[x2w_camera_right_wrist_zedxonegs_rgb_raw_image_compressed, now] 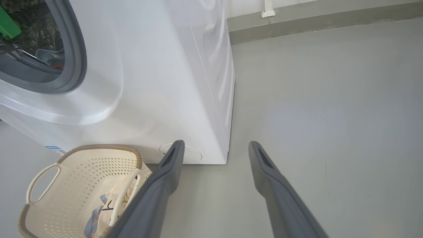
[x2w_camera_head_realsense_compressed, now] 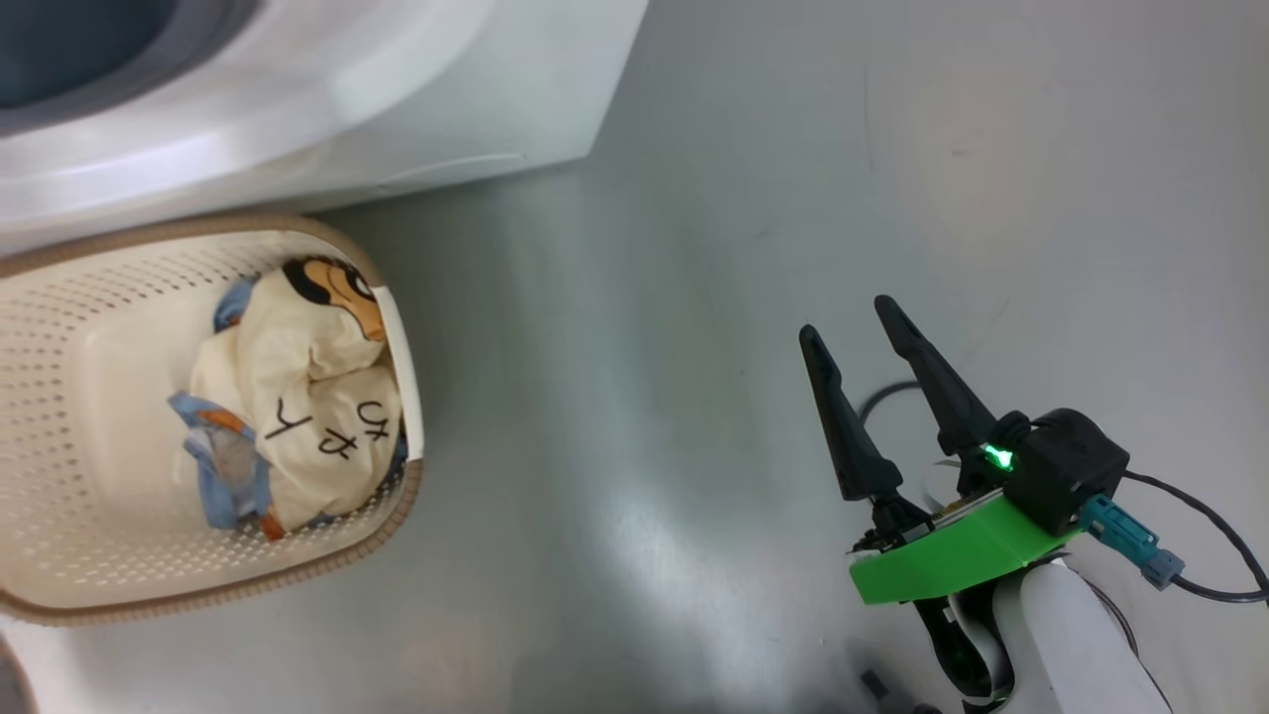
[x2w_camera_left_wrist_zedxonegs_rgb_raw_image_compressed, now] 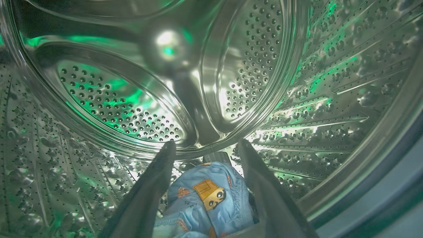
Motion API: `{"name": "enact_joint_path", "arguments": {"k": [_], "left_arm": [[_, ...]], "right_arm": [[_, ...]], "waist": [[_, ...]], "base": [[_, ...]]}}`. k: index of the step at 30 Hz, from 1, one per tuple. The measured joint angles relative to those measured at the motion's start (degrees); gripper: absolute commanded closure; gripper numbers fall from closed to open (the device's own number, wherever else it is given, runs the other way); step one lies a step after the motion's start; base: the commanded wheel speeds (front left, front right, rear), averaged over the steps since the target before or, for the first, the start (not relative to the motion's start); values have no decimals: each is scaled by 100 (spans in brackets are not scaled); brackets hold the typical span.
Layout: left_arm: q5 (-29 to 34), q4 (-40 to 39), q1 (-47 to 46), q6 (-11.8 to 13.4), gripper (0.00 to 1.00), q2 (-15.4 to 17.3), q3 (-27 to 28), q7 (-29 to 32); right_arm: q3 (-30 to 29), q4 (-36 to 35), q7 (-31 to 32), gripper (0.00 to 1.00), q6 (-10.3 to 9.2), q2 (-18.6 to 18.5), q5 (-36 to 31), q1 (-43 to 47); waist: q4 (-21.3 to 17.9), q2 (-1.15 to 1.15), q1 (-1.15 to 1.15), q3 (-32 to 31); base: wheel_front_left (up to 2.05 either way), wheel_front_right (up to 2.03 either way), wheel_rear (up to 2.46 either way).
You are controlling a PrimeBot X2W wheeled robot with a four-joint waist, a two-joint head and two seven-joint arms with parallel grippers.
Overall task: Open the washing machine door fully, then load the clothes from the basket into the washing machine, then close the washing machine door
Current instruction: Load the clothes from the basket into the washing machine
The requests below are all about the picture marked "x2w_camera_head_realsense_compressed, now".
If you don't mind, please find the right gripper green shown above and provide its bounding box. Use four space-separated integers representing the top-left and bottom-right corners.
799 295 1082 606

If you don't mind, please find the cream cartoon print garment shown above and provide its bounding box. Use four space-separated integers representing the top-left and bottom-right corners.
188 256 405 532

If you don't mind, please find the blue printed garment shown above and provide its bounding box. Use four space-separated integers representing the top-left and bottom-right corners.
169 278 407 541

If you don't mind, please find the white front-load washing machine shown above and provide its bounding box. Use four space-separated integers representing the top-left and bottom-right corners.
0 0 650 254

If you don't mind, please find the cream perforated laundry basket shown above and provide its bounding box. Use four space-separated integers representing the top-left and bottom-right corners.
0 213 425 628

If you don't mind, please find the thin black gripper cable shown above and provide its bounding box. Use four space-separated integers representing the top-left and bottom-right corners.
858 380 923 427

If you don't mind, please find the teal cable connector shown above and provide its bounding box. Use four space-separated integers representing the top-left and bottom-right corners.
1079 494 1186 591

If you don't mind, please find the black camera cable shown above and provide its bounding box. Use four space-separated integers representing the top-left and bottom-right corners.
1120 471 1269 604

